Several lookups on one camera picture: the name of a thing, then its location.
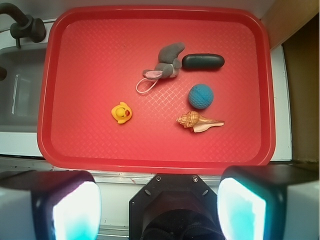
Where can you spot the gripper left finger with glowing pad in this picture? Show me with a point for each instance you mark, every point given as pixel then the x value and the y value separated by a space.
pixel 49 205

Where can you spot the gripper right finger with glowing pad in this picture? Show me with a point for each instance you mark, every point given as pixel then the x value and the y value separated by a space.
pixel 270 202

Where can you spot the yellow rubber duck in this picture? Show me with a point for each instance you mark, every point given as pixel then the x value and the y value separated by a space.
pixel 121 113

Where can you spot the orange conch seashell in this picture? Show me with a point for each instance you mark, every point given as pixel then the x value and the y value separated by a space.
pixel 195 121

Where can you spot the grey sink basin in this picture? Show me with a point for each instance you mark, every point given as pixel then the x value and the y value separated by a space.
pixel 21 89

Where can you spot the blue textured ball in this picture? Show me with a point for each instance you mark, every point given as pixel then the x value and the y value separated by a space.
pixel 200 96

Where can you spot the red plastic tray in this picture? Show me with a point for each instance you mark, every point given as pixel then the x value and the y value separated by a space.
pixel 94 59

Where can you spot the brown cardboard box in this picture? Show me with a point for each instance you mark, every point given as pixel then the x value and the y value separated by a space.
pixel 301 54

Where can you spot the grey plush mouse toy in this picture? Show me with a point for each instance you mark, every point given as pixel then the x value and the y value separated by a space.
pixel 168 66

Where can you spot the dark metal faucet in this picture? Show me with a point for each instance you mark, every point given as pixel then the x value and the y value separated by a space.
pixel 25 25

